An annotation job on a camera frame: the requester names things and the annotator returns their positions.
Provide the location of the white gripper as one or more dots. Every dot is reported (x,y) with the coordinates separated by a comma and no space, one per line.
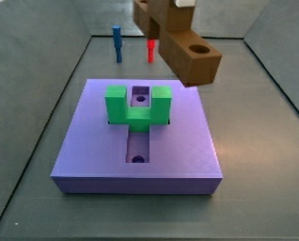
(185,2)

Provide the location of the brown T-shaped block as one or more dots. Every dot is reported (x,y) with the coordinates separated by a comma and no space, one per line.
(165,20)

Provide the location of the purple base board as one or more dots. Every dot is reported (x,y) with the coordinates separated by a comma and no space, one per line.
(172,160)

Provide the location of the red peg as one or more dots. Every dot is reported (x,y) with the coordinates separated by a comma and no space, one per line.
(152,45)

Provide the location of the blue peg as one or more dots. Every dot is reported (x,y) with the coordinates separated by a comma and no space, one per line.
(118,41)

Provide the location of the green U-shaped block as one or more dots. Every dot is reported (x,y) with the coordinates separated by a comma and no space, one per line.
(152,111)

